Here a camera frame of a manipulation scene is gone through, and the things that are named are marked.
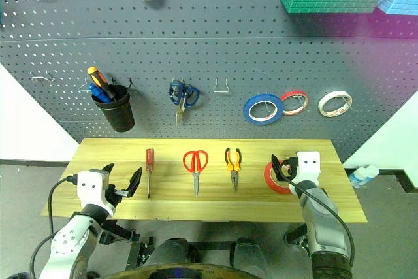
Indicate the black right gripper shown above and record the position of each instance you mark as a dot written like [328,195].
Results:
[290,168]

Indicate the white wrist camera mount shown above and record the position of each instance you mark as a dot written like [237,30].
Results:
[308,168]
[91,190]

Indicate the white tape roll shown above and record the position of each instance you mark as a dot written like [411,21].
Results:
[321,105]

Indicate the dark curved rim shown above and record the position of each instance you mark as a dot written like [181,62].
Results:
[170,274]

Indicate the black plastic cup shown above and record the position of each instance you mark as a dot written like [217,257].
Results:
[119,115]

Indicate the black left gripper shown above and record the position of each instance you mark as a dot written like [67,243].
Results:
[112,195]

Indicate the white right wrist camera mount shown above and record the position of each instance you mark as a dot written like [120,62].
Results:
[308,168]

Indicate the thin red tape roll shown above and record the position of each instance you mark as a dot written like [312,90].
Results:
[292,93]

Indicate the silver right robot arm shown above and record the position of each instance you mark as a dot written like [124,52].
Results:
[320,223]

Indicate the black metal table frame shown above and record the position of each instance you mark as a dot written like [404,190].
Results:
[119,231]

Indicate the grey pegboard panel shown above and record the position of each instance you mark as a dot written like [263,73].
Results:
[212,47]

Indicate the white and blue bottle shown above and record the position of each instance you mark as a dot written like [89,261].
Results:
[360,176]

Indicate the blue tape roll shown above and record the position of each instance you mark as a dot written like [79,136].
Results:
[245,110]

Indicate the wide red tape roll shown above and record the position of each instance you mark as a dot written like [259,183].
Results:
[271,184]

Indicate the orange and black screwdriver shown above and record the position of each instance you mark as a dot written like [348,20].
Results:
[98,78]

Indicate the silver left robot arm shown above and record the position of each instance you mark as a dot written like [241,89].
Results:
[70,243]

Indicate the cyan brick-pattern bin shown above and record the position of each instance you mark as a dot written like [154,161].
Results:
[400,3]

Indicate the black cup holder bracket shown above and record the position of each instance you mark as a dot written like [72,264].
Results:
[130,82]

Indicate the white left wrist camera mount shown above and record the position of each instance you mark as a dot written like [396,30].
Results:
[91,190]

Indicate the dark grey rounded shape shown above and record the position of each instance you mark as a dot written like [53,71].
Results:
[170,253]

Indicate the orange and black pliers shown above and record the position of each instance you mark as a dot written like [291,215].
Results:
[234,174]

